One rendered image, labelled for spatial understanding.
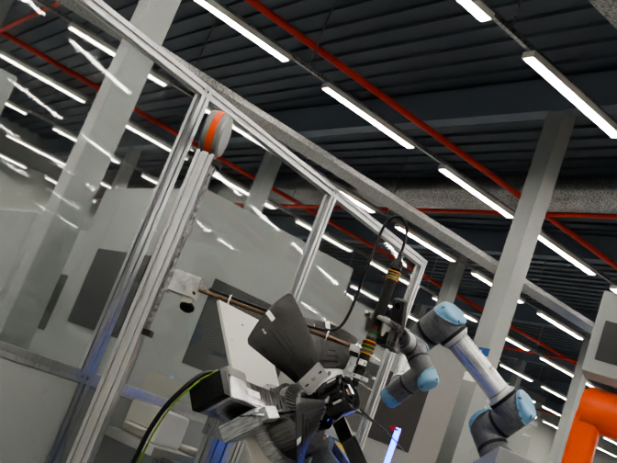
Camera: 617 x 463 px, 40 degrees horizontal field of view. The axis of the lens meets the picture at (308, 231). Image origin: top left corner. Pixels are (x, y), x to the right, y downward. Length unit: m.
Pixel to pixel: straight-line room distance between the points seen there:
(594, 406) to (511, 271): 3.46
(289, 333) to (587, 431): 4.33
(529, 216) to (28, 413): 7.83
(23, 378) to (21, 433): 0.17
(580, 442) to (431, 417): 1.36
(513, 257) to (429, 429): 3.06
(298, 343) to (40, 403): 0.83
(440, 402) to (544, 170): 3.69
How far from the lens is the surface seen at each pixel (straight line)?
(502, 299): 9.71
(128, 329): 2.78
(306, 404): 2.38
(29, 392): 2.79
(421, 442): 7.39
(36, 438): 2.86
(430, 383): 2.91
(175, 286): 2.78
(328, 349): 2.80
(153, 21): 7.10
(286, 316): 2.57
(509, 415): 3.26
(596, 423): 6.64
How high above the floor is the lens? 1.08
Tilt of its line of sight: 12 degrees up
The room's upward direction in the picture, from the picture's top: 21 degrees clockwise
